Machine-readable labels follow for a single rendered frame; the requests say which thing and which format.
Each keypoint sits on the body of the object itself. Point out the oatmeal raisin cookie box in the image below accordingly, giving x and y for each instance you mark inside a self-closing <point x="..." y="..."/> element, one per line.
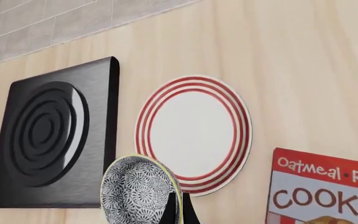
<point x="325" y="191"/>

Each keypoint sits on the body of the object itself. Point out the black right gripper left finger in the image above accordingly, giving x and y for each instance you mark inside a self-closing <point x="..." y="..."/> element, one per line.
<point x="170" y="211"/>

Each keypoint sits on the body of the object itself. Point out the black patterned bowl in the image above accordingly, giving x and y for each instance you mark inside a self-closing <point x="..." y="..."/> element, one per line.
<point x="132" y="186"/>

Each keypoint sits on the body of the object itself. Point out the flat black stove plate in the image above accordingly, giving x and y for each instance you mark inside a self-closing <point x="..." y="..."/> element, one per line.
<point x="51" y="140"/>

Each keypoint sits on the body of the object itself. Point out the white plate with red rings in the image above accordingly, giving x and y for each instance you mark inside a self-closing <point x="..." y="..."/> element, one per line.
<point x="193" y="135"/>

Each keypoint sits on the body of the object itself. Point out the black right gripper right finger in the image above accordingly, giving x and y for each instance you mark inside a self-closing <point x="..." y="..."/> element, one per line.
<point x="189" y="211"/>

